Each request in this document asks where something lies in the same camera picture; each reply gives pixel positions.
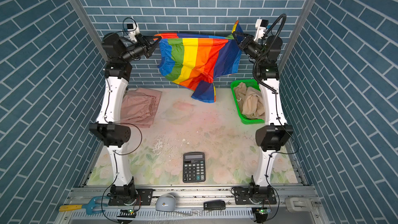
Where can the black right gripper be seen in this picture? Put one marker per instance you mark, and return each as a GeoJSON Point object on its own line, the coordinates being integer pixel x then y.
{"type": "Point", "coordinates": [248, 43]}

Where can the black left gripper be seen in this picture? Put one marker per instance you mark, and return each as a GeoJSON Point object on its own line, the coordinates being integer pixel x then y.
{"type": "Point", "coordinates": [144, 50]}

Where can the rainbow striped shorts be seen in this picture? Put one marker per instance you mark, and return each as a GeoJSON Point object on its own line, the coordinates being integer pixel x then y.
{"type": "Point", "coordinates": [194, 61]}

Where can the green plastic basket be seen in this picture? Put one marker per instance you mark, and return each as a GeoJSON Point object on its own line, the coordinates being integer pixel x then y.
{"type": "Point", "coordinates": [250, 83]}

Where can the pink shorts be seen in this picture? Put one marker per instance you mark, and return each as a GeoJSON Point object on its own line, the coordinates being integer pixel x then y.
{"type": "Point", "coordinates": [140, 106]}

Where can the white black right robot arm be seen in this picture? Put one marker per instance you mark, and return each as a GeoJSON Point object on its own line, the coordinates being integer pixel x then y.
{"type": "Point", "coordinates": [276, 132]}

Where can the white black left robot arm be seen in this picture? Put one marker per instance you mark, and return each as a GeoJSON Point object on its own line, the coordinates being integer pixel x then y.
{"type": "Point", "coordinates": [107, 127]}

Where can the beige shorts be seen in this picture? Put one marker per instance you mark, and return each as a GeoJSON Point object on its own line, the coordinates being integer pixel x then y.
{"type": "Point", "coordinates": [250, 102]}

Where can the black desk calculator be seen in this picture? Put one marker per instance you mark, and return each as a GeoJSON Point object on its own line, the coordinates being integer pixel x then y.
{"type": "Point", "coordinates": [194, 167]}

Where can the grey tape measure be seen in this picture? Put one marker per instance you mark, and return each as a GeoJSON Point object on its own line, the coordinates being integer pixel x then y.
{"type": "Point", "coordinates": [166, 203]}

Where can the black key fob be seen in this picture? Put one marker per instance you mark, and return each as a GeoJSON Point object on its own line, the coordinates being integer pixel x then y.
{"type": "Point", "coordinates": [214, 205]}

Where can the left circuit board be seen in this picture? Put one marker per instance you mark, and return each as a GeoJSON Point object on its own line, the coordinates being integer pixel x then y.
{"type": "Point", "coordinates": [126, 216]}

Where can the circuit board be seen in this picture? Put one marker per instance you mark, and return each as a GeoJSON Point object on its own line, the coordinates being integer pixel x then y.
{"type": "Point", "coordinates": [260, 214]}
{"type": "Point", "coordinates": [126, 216]}

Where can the right circuit board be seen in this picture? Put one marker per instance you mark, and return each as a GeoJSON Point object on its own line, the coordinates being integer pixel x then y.
{"type": "Point", "coordinates": [260, 214]}

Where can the blue yellow hand fork tool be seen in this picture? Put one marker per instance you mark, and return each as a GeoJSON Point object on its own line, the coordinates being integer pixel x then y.
{"type": "Point", "coordinates": [94, 206]}

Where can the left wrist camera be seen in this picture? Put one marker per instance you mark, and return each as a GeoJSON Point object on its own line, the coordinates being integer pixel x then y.
{"type": "Point", "coordinates": [132, 30]}

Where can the aluminium corner post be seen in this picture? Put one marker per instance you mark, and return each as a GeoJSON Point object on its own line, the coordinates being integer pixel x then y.
{"type": "Point", "coordinates": [87, 23]}

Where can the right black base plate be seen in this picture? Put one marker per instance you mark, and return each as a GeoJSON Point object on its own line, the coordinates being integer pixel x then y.
{"type": "Point", "coordinates": [241, 196]}

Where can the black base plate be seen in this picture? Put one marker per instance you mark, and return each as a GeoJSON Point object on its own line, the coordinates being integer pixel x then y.
{"type": "Point", "coordinates": [140, 196]}
{"type": "Point", "coordinates": [241, 196]}

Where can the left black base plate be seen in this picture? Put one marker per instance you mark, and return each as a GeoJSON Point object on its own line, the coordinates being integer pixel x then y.
{"type": "Point", "coordinates": [140, 196]}

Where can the grey plastic handle bracket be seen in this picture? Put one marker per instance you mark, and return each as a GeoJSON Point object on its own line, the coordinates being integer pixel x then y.
{"type": "Point", "coordinates": [299, 204]}

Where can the aluminium front rail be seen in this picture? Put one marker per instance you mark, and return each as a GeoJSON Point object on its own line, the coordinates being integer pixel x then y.
{"type": "Point", "coordinates": [189, 208]}

